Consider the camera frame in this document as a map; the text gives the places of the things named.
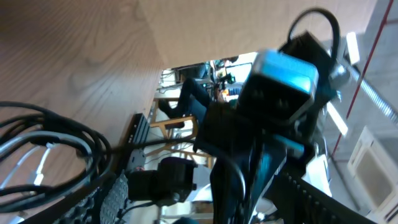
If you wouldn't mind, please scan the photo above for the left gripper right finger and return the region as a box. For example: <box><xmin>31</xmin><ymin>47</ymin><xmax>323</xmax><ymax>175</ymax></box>
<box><xmin>99</xmin><ymin>173</ymin><xmax>128</xmax><ymax>224</ymax></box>

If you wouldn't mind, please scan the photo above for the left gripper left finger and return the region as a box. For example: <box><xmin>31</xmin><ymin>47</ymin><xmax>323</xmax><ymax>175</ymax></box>
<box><xmin>22</xmin><ymin>174</ymin><xmax>115</xmax><ymax>224</ymax></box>

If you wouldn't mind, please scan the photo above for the wooden chair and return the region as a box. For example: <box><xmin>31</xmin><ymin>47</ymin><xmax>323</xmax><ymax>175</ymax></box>
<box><xmin>145</xmin><ymin>97</ymin><xmax>215</xmax><ymax>169</ymax></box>

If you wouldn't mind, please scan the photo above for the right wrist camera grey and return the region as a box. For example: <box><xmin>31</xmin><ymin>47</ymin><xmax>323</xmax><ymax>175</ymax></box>
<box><xmin>238</xmin><ymin>50</ymin><xmax>319</xmax><ymax>125</ymax></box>

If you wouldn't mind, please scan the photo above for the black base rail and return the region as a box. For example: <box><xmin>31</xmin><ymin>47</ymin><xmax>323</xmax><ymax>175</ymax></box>
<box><xmin>126</xmin><ymin>113</ymin><xmax>150</xmax><ymax>145</ymax></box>

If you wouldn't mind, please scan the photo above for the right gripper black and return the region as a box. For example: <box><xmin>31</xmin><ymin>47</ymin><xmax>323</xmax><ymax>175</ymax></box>
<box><xmin>193</xmin><ymin>103</ymin><xmax>374</xmax><ymax>224</ymax></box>

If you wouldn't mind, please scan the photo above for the person in dark clothes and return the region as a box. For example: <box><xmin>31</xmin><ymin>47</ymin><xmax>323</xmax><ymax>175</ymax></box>
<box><xmin>158</xmin><ymin>63</ymin><xmax>213</xmax><ymax>123</ymax></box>

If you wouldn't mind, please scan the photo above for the black usb cable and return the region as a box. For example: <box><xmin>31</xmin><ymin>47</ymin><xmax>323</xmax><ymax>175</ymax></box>
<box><xmin>0</xmin><ymin>101</ymin><xmax>246</xmax><ymax>214</ymax></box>

